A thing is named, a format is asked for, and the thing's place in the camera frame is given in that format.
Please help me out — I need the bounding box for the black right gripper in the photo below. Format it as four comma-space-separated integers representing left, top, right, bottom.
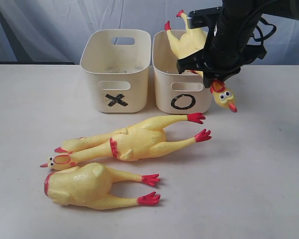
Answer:
176, 14, 267, 88

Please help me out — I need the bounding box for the yellow rubber chicken top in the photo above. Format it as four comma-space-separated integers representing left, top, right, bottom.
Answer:
164, 10, 237, 113

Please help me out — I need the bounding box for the yellow rubber chicken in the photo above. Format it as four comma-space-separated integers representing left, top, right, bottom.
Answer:
41, 113, 211, 170
164, 10, 237, 113

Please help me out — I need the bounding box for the headless yellow chicken body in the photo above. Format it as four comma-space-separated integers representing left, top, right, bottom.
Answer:
44, 163, 160, 210

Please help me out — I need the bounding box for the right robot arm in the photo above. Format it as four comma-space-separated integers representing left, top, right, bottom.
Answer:
176, 0, 299, 88

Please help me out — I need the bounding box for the cream bin marked O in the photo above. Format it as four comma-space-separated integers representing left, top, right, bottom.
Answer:
152, 30, 213, 115

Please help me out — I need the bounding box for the cream bin marked X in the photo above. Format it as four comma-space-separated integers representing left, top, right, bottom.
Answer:
80, 29, 151, 113

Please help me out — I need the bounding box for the detached chicken head neck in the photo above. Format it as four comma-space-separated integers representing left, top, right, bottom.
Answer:
54, 137, 93, 153

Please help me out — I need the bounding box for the white backdrop curtain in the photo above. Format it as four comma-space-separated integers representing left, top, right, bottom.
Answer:
0, 0, 299, 66

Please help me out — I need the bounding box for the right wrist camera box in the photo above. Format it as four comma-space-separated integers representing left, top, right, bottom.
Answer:
187, 7, 221, 29

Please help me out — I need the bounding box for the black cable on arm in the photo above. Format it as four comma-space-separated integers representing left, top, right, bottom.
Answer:
251, 17, 276, 44

